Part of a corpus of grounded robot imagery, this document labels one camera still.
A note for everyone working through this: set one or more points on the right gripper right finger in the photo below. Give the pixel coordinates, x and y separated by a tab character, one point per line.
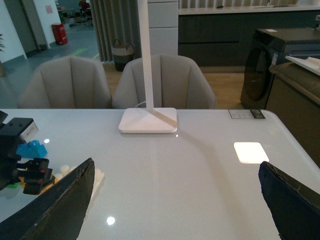
295	208

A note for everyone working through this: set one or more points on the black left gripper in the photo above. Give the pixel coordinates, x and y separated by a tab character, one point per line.
12	166

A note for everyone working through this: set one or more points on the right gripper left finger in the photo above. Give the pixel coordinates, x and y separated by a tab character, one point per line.
58	213

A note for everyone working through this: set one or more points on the white studded base plate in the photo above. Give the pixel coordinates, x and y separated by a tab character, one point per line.
66	169

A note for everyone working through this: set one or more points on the green toy block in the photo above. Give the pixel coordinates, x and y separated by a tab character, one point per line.
14	185

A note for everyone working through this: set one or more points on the blue toy block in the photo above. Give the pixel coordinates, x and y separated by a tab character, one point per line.
32	149

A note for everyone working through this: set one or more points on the beige chair left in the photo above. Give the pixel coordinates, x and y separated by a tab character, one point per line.
70	82

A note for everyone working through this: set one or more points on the beige chair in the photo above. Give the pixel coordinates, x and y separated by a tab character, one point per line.
70	82
177	82

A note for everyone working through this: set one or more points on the dark label sticker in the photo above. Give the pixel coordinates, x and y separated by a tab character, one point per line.
246	114

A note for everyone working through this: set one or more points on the white desk lamp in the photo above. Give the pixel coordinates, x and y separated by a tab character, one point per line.
149	120

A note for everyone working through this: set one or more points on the woven basket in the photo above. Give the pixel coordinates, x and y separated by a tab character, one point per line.
122	53

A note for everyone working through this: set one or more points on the beige chair right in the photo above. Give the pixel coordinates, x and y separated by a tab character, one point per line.
177	82

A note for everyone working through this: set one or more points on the beige curtain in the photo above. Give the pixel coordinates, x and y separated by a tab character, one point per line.
115	20

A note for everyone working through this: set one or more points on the dark kitchen counter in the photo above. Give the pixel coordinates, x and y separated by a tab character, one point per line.
221	37

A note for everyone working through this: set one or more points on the white refrigerator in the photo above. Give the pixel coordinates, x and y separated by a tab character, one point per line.
163	17

